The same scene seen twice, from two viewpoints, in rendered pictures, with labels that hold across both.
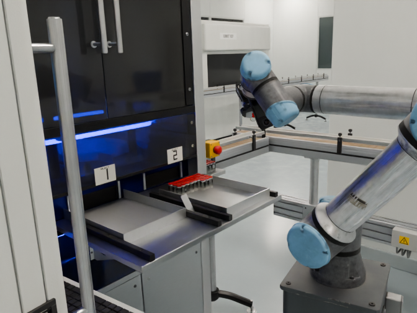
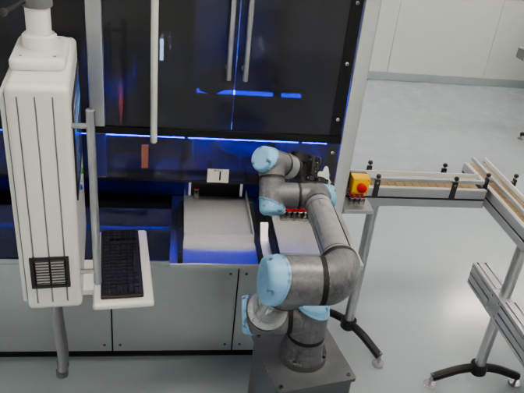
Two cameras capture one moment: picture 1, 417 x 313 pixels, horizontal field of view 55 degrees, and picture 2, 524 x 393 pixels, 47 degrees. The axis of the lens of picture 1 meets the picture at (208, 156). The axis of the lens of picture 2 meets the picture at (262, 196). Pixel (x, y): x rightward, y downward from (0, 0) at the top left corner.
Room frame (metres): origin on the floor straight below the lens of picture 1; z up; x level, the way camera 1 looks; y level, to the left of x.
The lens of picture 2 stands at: (-0.18, -1.10, 2.12)
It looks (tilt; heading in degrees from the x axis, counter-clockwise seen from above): 29 degrees down; 39
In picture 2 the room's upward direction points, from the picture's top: 6 degrees clockwise
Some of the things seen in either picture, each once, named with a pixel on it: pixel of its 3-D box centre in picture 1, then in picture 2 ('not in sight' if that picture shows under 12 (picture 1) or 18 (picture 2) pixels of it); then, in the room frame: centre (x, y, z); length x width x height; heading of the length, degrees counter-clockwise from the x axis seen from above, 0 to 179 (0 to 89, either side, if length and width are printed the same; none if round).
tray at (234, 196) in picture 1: (213, 192); (306, 231); (1.47, -0.02, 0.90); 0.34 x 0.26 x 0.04; 48
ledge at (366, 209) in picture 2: (206, 172); (355, 203); (1.85, 0.01, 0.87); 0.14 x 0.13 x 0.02; 48
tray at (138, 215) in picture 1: (124, 213); (217, 214); (1.29, 0.30, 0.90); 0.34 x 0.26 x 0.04; 48
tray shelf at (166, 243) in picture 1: (174, 210); (261, 230); (1.37, 0.13, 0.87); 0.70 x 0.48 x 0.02; 138
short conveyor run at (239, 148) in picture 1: (224, 148); (409, 184); (2.12, -0.09, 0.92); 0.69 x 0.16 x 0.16; 138
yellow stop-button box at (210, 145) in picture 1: (210, 148); (359, 182); (1.81, -0.01, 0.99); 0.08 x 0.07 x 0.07; 48
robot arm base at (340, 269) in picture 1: (337, 258); (304, 342); (1.03, -0.36, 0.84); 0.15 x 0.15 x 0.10
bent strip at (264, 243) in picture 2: (198, 207); (265, 238); (1.29, 0.04, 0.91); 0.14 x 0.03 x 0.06; 49
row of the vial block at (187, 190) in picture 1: (193, 185); (302, 215); (1.54, 0.07, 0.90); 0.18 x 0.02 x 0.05; 138
